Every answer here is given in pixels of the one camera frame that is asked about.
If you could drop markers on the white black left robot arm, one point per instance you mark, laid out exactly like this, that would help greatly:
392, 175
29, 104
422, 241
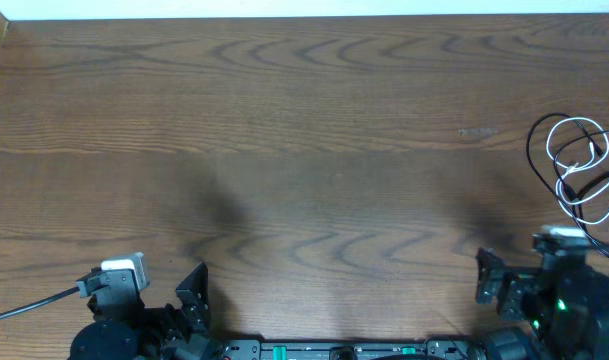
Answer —
124, 328

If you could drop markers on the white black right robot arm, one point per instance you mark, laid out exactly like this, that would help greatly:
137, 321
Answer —
564, 300

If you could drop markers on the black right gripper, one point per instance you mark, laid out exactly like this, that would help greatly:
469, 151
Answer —
492, 271

